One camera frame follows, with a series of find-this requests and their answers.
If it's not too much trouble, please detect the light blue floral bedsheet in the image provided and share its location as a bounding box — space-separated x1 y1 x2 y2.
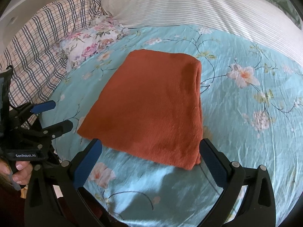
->
40 25 302 226

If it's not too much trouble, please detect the pink floral pillowcase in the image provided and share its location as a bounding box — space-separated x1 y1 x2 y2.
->
54 15 129 73

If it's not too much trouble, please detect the plaid checked blanket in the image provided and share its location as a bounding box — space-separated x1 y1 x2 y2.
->
1 0 104 107

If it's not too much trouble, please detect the person left hand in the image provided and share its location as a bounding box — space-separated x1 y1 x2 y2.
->
1 159 33 191

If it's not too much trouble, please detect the white striped duvet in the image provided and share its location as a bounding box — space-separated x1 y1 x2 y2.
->
101 0 302 64

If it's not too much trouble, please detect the rust orange knit sweater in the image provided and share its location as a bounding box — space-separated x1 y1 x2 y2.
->
77 49 203 170

